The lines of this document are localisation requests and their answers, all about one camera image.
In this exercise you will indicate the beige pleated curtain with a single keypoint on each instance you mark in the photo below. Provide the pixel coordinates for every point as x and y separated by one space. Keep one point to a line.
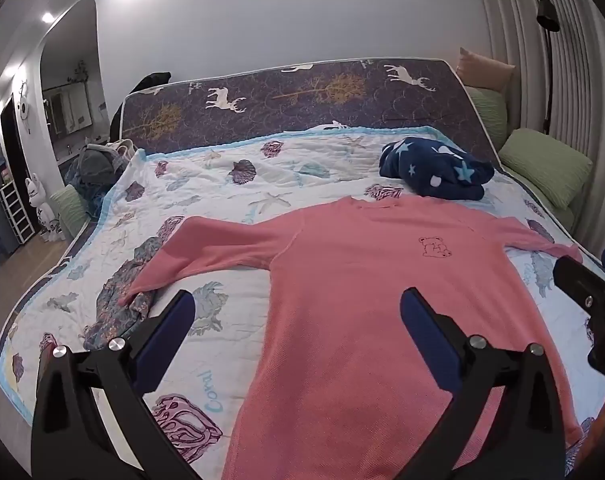
582 85

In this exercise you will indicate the white cat figurine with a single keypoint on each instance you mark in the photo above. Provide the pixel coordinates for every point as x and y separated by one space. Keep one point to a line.
41 205

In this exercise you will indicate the navy star-print garment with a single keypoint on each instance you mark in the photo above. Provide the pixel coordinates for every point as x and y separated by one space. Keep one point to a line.
432 167

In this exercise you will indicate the black garment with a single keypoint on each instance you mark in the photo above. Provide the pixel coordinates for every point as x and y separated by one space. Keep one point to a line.
152 82

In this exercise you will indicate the seashell-print quilt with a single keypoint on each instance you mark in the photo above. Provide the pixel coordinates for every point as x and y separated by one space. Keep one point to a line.
232 195

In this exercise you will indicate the round ceiling light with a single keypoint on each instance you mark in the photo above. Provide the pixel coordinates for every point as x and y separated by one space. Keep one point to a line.
48 16

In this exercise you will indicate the deer-print mattress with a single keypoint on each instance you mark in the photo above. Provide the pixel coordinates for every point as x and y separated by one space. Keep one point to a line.
292 105

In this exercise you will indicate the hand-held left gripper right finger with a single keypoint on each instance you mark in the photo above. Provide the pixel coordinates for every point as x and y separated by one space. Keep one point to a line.
427 330

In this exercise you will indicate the grey clothes pile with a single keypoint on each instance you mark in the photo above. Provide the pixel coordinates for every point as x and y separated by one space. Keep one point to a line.
97 165

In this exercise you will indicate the black floor lamp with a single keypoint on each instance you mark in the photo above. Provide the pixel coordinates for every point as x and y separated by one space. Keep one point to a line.
547 15

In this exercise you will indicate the green cushion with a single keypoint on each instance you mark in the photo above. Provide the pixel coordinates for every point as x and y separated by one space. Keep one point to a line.
70 210

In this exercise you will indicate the pink long-sleeved shirt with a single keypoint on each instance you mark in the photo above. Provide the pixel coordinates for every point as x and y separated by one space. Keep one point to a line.
342 310

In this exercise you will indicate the white rack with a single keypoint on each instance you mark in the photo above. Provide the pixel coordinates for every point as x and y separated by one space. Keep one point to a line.
15 210

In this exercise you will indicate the wall mirror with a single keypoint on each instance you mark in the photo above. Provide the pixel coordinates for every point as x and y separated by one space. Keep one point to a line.
67 107

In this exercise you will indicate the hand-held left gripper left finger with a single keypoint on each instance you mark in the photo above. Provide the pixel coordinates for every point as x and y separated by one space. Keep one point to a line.
168 330

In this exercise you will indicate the large green pillow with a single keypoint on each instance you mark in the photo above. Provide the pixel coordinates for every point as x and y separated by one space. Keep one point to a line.
547 165

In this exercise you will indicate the peach pillow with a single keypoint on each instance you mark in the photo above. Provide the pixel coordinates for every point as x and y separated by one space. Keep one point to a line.
482 70

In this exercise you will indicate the white wall ornament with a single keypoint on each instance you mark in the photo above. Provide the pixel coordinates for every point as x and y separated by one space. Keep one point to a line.
23 107

